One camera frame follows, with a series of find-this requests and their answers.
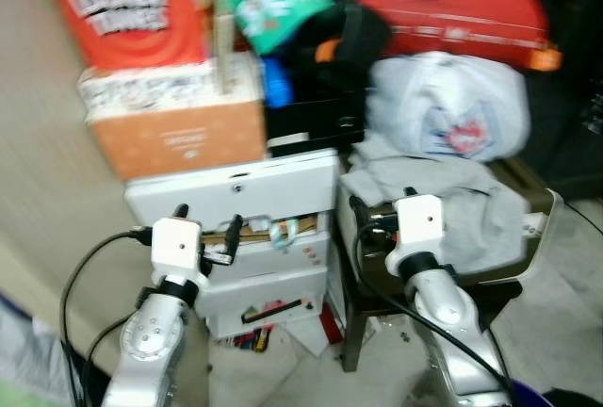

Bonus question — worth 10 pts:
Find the dark wooden chair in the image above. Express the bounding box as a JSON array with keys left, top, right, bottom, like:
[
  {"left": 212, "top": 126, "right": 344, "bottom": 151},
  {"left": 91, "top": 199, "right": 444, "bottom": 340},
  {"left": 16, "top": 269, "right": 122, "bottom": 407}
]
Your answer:
[{"left": 334, "top": 157, "right": 564, "bottom": 372}]

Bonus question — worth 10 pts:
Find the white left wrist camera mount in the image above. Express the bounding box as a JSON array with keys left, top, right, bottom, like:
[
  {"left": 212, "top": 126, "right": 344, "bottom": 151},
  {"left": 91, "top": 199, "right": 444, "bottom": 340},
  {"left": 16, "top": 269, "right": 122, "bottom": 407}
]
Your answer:
[{"left": 151, "top": 219, "right": 204, "bottom": 281}]

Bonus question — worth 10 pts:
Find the red zippered case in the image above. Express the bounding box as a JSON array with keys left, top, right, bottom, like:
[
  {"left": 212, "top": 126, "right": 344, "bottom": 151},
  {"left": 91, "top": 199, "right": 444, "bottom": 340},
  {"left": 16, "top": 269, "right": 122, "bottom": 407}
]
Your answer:
[{"left": 358, "top": 0, "right": 552, "bottom": 69}]

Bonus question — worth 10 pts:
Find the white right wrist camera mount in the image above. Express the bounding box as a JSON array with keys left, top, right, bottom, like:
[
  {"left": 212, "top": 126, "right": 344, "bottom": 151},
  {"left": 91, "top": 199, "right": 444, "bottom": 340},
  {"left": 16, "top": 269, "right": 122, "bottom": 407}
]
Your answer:
[{"left": 394, "top": 195, "right": 446, "bottom": 274}]

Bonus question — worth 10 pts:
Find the black storage box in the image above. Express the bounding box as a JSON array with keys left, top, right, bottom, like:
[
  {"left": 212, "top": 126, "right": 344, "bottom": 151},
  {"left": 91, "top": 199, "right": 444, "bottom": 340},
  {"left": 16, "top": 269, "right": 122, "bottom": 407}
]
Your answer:
[{"left": 264, "top": 96, "right": 368, "bottom": 154}]

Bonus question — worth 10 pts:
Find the red Looney Tunes box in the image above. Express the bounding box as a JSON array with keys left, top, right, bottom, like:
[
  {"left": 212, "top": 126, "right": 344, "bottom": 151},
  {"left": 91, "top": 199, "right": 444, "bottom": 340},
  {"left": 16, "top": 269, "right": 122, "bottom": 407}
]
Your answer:
[{"left": 38, "top": 0, "right": 210, "bottom": 71}]

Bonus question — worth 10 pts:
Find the white printed plastic bag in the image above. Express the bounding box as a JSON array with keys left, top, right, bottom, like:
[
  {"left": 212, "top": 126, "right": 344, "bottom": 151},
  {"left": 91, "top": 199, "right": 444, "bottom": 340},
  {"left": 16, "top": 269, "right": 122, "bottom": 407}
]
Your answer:
[{"left": 366, "top": 52, "right": 530, "bottom": 163}]

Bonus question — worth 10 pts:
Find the blue bottle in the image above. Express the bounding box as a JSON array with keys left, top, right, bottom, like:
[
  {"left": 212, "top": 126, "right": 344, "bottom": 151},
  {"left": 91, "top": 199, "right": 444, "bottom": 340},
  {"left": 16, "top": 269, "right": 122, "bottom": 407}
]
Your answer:
[{"left": 259, "top": 57, "right": 295, "bottom": 108}]

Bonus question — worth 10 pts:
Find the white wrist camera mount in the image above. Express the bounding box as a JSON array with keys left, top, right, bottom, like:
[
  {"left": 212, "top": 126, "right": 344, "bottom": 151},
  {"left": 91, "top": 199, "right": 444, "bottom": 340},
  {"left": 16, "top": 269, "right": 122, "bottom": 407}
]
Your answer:
[
  {"left": 394, "top": 195, "right": 446, "bottom": 274},
  {"left": 151, "top": 219, "right": 204, "bottom": 281}
]

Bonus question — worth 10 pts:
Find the green printed bag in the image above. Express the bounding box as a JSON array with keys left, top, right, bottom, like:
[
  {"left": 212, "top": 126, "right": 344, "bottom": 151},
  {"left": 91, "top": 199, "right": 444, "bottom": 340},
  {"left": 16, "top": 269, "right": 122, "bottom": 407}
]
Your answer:
[{"left": 217, "top": 0, "right": 335, "bottom": 55}]

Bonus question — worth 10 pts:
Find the purple plastic bin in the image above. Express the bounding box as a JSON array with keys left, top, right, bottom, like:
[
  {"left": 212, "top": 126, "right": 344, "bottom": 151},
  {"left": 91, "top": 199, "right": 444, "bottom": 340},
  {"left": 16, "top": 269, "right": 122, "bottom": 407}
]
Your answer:
[{"left": 509, "top": 381, "right": 566, "bottom": 407}]

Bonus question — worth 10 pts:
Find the black bag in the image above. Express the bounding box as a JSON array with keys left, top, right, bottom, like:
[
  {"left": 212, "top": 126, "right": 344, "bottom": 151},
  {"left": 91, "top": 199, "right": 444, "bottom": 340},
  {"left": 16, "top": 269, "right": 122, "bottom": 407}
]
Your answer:
[{"left": 283, "top": 2, "right": 392, "bottom": 106}]

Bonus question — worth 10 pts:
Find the white drawer cabinet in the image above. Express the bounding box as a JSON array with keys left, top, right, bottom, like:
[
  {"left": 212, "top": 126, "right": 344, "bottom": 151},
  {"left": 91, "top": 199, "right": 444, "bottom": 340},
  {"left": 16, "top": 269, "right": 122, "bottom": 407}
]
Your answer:
[{"left": 124, "top": 148, "right": 342, "bottom": 340}]

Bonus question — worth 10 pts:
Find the orange and white gift box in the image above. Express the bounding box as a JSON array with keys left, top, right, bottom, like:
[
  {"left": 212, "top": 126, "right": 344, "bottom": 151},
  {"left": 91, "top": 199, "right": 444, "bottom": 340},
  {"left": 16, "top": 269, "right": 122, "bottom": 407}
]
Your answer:
[{"left": 77, "top": 54, "right": 268, "bottom": 180}]

